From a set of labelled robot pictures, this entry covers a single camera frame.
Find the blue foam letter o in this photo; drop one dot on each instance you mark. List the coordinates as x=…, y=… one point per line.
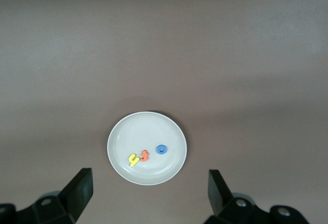
x=158, y=150

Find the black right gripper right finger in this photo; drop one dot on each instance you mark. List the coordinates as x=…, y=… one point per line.
x=220, y=198

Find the orange foam letter t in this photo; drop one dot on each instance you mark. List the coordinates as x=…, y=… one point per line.
x=145, y=157

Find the yellow foam letter h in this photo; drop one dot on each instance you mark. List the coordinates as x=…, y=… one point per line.
x=133, y=160

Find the brown table cover sheet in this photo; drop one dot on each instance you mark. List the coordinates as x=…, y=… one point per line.
x=128, y=42

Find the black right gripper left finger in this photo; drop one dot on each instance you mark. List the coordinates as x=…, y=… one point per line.
x=77, y=195

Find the beige brown plate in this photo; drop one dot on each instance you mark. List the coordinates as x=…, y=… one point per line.
x=148, y=129

